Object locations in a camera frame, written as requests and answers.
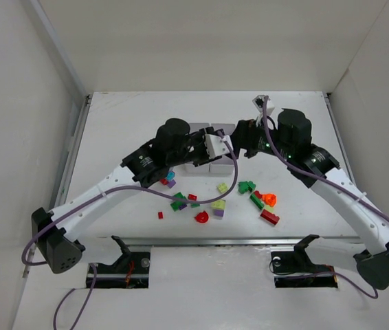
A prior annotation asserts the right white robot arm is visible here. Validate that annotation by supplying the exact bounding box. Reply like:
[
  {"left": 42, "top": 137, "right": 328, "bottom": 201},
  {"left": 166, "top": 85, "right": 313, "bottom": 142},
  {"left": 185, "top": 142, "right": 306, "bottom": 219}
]
[{"left": 231, "top": 109, "right": 389, "bottom": 290}]

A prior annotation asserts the long green lego brick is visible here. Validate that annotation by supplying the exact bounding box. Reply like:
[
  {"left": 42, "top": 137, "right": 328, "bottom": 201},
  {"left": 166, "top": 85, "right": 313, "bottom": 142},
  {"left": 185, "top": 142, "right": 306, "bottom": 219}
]
[{"left": 249, "top": 194, "right": 265, "bottom": 210}]

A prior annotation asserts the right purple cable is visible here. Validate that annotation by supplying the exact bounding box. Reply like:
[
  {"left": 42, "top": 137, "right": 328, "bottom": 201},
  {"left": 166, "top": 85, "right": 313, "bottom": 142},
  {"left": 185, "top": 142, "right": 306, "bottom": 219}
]
[{"left": 259, "top": 96, "right": 389, "bottom": 299}]

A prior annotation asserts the lime and purple lego stack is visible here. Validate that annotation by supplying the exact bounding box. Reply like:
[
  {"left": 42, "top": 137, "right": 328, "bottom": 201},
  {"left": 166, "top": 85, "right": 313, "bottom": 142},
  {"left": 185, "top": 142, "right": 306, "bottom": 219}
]
[{"left": 211, "top": 199, "right": 226, "bottom": 218}]

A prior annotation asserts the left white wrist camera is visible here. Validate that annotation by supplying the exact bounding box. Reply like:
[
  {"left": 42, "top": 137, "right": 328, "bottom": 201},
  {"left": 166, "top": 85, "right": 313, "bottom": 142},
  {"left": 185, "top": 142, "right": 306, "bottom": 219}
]
[{"left": 205, "top": 134, "right": 233, "bottom": 159}]

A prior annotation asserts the cyan lego block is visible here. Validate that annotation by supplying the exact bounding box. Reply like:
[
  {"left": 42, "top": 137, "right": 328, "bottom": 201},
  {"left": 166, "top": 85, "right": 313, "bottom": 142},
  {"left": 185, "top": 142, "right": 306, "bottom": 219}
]
[{"left": 166, "top": 170, "right": 175, "bottom": 181}]

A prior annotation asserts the red round lego piece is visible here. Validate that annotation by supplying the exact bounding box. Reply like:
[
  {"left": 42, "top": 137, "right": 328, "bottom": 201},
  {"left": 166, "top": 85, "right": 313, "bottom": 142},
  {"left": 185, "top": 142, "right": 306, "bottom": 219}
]
[{"left": 194, "top": 211, "right": 210, "bottom": 223}]

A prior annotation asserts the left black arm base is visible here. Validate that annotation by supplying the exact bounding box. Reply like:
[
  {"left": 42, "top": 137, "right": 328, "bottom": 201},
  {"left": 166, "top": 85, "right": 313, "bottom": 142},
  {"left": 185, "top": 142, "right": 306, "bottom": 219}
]
[{"left": 80, "top": 235, "right": 151, "bottom": 289}]

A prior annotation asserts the large red lego brick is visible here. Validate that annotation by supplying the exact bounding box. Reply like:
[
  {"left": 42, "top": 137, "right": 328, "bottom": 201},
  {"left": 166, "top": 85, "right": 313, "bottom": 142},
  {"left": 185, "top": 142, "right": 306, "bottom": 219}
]
[{"left": 260, "top": 210, "right": 280, "bottom": 226}]

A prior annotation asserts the purple cable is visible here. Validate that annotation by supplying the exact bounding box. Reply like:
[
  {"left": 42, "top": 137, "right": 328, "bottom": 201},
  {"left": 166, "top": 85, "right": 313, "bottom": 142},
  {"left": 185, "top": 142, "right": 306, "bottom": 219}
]
[
  {"left": 22, "top": 129, "right": 239, "bottom": 330},
  {"left": 259, "top": 96, "right": 389, "bottom": 299}
]

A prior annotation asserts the pale lime lego brick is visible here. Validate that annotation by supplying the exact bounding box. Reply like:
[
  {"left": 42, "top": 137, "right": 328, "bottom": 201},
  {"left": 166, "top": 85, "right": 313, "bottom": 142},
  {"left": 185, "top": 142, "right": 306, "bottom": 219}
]
[{"left": 263, "top": 205, "right": 275, "bottom": 214}]

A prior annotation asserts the green lego brick stack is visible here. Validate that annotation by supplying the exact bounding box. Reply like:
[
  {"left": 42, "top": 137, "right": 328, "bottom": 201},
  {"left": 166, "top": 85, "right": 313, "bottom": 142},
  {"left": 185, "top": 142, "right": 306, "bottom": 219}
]
[{"left": 170, "top": 192, "right": 188, "bottom": 212}]

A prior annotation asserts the metal rail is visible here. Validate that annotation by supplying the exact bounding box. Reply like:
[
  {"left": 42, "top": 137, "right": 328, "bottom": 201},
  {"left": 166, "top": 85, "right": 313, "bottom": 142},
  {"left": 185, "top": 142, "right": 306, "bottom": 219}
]
[{"left": 66, "top": 91, "right": 359, "bottom": 245}]

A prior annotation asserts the white divided sorting container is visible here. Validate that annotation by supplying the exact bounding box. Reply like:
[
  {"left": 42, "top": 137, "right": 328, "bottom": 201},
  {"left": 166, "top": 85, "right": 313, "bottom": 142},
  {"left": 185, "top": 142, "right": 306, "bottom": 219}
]
[{"left": 184, "top": 122, "right": 236, "bottom": 176}]

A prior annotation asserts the small red brick by orange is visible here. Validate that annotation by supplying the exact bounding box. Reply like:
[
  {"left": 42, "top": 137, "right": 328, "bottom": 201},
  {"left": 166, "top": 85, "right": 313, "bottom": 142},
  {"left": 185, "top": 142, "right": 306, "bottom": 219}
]
[{"left": 254, "top": 190, "right": 263, "bottom": 200}]

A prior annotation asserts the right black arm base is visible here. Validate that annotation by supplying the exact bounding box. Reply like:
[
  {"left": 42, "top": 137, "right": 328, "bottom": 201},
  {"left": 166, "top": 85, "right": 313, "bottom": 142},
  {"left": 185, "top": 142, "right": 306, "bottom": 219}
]
[{"left": 269, "top": 234, "right": 338, "bottom": 289}]

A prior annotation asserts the lime green lego brick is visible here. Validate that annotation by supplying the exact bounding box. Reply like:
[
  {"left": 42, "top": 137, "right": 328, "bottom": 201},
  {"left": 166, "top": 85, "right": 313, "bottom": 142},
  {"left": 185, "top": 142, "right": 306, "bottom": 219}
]
[{"left": 216, "top": 182, "right": 229, "bottom": 194}]

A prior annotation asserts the green lego cluster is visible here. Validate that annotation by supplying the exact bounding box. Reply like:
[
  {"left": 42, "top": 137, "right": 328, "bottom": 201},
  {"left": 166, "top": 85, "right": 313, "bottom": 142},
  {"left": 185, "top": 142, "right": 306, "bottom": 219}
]
[{"left": 238, "top": 181, "right": 256, "bottom": 194}]

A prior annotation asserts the small purple lego brick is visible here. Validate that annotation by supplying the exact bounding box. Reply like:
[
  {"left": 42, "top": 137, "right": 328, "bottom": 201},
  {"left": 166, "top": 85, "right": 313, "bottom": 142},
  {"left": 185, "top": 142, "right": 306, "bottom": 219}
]
[{"left": 166, "top": 180, "right": 176, "bottom": 188}]

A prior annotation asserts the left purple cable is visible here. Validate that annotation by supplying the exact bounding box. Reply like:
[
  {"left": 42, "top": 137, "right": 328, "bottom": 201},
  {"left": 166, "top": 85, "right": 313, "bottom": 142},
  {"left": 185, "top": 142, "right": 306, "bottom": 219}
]
[{"left": 22, "top": 129, "right": 239, "bottom": 330}]

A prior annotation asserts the orange lego piece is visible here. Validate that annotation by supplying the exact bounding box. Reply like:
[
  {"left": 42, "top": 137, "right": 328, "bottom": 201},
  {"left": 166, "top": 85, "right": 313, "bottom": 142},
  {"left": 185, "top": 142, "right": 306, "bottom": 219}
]
[{"left": 262, "top": 193, "right": 277, "bottom": 208}]

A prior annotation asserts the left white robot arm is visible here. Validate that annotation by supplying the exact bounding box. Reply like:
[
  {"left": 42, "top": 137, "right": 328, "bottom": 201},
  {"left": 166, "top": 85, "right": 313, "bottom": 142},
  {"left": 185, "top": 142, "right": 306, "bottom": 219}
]
[{"left": 31, "top": 118, "right": 233, "bottom": 274}]

